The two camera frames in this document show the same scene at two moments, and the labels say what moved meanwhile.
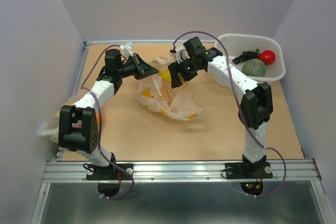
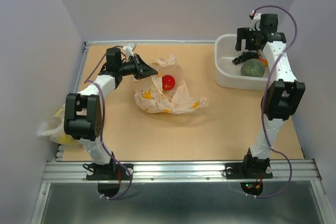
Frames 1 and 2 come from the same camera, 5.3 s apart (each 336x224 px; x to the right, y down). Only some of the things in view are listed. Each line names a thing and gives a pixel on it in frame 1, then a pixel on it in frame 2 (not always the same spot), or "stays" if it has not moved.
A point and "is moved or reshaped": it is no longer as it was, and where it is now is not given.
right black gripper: x=175 y=68 -> x=242 y=33
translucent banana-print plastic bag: x=158 y=96 is moved or reshaped
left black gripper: x=143 y=69 stays
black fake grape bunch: x=247 y=55 stays
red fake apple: x=268 y=56 is moved or reshaped
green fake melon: x=254 y=67 stays
